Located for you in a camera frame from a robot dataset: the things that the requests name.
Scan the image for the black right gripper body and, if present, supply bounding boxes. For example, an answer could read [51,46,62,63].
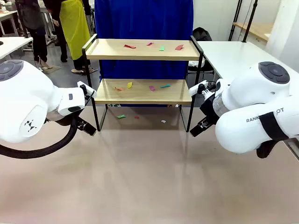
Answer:
[200,94,221,122]

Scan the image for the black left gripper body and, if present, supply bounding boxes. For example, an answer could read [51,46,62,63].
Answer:
[45,111,81,128]

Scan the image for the two-tier wooden black-framed shelf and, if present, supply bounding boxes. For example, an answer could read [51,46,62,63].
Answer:
[81,34,205,133]

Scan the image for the grey floor mat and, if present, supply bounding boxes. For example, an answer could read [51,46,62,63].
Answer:
[43,65,63,75]

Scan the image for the large white round-cornered table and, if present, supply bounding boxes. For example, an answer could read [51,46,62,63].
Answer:
[196,41,299,81]

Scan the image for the black chair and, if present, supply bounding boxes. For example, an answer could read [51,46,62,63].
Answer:
[186,27,215,79]

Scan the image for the white desk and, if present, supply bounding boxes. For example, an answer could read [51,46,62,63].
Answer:
[0,36,34,59]

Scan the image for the light wooden desk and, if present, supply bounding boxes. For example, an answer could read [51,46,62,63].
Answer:
[233,22,274,43]

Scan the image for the person in yellow apron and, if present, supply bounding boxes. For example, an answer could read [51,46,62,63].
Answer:
[43,0,99,76]

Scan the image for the black tripod stand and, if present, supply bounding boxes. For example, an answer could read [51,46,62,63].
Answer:
[228,0,243,42]

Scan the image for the black stand pole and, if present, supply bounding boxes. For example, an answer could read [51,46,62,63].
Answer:
[242,0,259,43]

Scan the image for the person in dark clothes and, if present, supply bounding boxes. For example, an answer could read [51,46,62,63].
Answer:
[15,0,56,70]

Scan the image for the person in blue coat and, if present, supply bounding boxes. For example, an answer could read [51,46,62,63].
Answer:
[94,0,194,108]

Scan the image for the white background workbench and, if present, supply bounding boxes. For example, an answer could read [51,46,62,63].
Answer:
[0,10,19,35]

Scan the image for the black braided cable sleeve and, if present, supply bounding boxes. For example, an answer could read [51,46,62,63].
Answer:
[0,115,79,159]

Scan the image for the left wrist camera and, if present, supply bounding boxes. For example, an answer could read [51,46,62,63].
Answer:
[77,80,97,98]

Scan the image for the black velcro arm strap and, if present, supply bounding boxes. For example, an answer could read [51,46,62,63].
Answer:
[259,111,289,142]

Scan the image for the black right arm cable sleeve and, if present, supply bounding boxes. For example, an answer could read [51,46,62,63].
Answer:
[256,139,285,159]

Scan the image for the grey metal mounting rail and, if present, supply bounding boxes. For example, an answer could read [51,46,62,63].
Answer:
[284,136,299,161]

